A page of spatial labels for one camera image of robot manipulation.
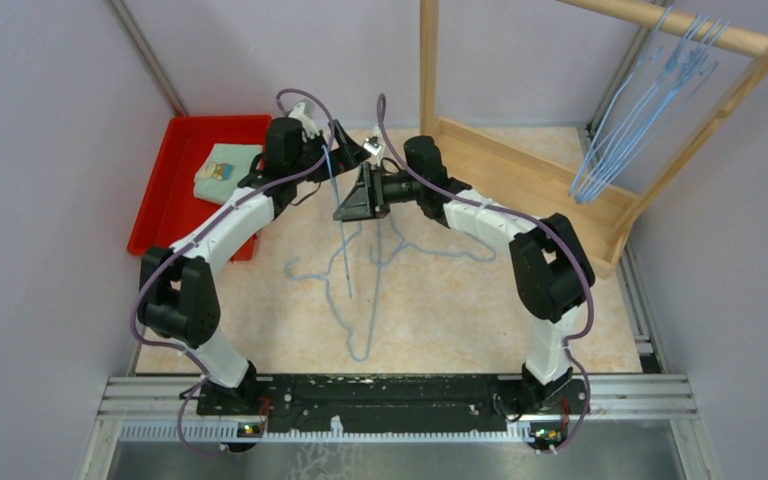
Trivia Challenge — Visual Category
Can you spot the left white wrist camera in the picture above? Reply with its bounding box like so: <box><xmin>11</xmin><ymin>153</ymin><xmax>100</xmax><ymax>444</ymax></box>
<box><xmin>287</xmin><ymin>100</ymin><xmax>321</xmax><ymax>138</ymax></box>

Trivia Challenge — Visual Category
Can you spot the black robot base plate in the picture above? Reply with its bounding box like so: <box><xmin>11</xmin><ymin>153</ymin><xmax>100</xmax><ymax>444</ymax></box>
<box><xmin>195</xmin><ymin>374</ymin><xmax>585</xmax><ymax>434</ymax></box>

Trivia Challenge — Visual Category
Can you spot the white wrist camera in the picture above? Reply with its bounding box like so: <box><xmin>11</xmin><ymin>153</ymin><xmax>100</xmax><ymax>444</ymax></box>
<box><xmin>362</xmin><ymin>126</ymin><xmax>387</xmax><ymax>162</ymax></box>
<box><xmin>287</xmin><ymin>100</ymin><xmax>321</xmax><ymax>138</ymax></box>

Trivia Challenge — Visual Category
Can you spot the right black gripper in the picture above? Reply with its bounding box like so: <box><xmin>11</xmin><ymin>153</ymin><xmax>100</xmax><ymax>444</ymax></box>
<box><xmin>333</xmin><ymin>162</ymin><xmax>423</xmax><ymax>224</ymax></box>

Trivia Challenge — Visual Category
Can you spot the folded light green cloth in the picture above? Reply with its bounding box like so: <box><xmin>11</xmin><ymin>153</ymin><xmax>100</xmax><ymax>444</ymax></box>
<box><xmin>193</xmin><ymin>143</ymin><xmax>263</xmax><ymax>205</ymax></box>

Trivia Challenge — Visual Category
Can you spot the aluminium frame rail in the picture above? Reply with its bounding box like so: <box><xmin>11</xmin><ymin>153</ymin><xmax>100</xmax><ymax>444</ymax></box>
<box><xmin>98</xmin><ymin>374</ymin><xmax>698</xmax><ymax>444</ymax></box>

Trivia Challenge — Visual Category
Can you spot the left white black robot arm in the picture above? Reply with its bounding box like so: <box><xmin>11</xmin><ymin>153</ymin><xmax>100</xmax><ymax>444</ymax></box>
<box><xmin>131</xmin><ymin>117</ymin><xmax>371</xmax><ymax>414</ymax></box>

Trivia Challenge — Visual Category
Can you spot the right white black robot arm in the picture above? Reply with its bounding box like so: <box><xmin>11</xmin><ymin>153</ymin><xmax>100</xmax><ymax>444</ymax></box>
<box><xmin>333</xmin><ymin>135</ymin><xmax>595</xmax><ymax>412</ymax></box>

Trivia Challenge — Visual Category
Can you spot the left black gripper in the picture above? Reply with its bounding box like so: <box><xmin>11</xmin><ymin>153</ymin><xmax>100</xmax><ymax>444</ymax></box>
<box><xmin>291</xmin><ymin>119</ymin><xmax>371</xmax><ymax>184</ymax></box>

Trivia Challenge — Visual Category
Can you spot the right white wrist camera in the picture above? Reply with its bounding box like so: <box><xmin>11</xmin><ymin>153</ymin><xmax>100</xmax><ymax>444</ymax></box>
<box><xmin>362</xmin><ymin>126</ymin><xmax>387</xmax><ymax>162</ymax></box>

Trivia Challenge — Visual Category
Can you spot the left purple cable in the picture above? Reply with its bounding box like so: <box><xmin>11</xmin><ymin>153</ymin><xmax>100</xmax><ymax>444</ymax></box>
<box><xmin>132</xmin><ymin>87</ymin><xmax>338</xmax><ymax>458</ymax></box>

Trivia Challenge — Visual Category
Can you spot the purple cable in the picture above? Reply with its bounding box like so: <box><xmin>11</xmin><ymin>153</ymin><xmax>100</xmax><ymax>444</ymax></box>
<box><xmin>132</xmin><ymin>87</ymin><xmax>338</xmax><ymax>458</ymax></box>
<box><xmin>375</xmin><ymin>92</ymin><xmax>596</xmax><ymax>454</ymax></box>

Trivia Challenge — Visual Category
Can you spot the wooden hanger rack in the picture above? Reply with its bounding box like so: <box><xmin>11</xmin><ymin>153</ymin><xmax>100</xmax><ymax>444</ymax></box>
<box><xmin>419</xmin><ymin>1</ymin><xmax>768</xmax><ymax>278</ymax></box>

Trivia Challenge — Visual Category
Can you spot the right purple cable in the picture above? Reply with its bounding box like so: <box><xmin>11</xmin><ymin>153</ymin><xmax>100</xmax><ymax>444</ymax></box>
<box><xmin>375</xmin><ymin>92</ymin><xmax>596</xmax><ymax>454</ymax></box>

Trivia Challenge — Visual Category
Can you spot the red plastic bin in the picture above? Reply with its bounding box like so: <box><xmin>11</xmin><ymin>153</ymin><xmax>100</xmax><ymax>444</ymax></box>
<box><xmin>126</xmin><ymin>114</ymin><xmax>271</xmax><ymax>256</ymax></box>

